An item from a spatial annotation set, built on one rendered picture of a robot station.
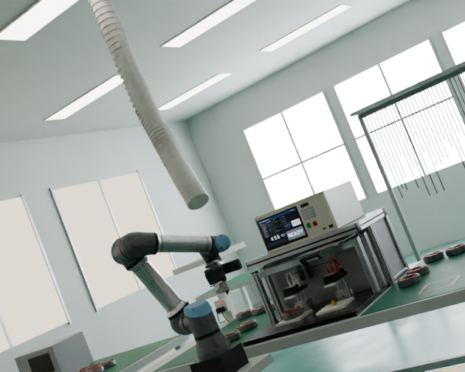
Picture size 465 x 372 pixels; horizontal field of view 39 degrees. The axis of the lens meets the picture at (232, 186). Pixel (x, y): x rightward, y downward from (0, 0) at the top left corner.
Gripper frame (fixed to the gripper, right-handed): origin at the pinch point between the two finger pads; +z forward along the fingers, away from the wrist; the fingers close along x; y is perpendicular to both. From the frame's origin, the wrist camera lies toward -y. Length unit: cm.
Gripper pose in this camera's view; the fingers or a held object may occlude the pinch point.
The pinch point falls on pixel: (221, 277)
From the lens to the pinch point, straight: 285.0
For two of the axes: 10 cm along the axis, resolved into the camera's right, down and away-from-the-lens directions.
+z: 0.2, 0.6, -10.0
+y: -9.2, 3.9, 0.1
